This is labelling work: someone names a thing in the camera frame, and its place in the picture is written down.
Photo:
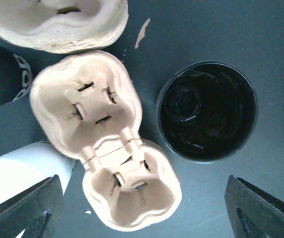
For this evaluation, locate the brown pulp cup carrier stack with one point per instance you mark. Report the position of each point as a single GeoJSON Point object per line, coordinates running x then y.
{"type": "Point", "coordinates": [63, 26]}

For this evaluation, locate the white cup of straws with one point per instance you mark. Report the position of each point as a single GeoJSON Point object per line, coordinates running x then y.
{"type": "Point", "coordinates": [15, 76]}

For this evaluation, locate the brown pulp carrier on table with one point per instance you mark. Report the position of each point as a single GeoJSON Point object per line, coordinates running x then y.
{"type": "Point", "coordinates": [89, 110]}

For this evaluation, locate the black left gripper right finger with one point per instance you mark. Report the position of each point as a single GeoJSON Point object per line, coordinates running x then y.
{"type": "Point", "coordinates": [253, 213]}

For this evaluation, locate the black paper cup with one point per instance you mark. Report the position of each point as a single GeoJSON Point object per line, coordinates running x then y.
{"type": "Point", "coordinates": [206, 111]}

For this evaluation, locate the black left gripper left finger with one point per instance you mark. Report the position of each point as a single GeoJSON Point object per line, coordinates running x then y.
{"type": "Point", "coordinates": [35, 212]}

